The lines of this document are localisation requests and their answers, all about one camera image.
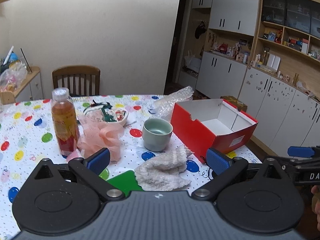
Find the green sponge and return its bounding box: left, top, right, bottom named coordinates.
left=107, top=170, right=143, bottom=197

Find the patterned fabric pouch green strap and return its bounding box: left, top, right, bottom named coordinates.
left=83, top=100, right=130, bottom=126

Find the clear plastic bag of items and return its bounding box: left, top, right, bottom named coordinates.
left=0, top=61, right=28, bottom=92

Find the pale green ceramic cup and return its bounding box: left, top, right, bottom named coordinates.
left=142, top=118, right=173, bottom=152

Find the small white drawer cabinet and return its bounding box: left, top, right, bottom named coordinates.
left=1, top=66, right=43, bottom=105

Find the person's right hand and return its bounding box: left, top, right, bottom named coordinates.
left=311, top=185, right=320, bottom=231

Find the white wall cabinet unit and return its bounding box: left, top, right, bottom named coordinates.
left=177, top=0, right=319, bottom=157

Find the white tote bag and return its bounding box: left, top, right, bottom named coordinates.
left=184, top=50, right=201, bottom=73

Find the orange drink plastic bottle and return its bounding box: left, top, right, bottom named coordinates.
left=51, top=87, right=79, bottom=159

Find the brown wooden chair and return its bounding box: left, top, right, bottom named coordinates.
left=52, top=65, right=101, bottom=96

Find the red white cardboard box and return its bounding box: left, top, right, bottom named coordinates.
left=170, top=99, right=258, bottom=163

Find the white fluffy towel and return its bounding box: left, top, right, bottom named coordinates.
left=135, top=145, right=193, bottom=191

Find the pink mesh bath pouf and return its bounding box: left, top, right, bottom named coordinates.
left=77, top=115, right=124, bottom=162

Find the clear bubble wrap bag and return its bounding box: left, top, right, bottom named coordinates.
left=149, top=86, right=194, bottom=121

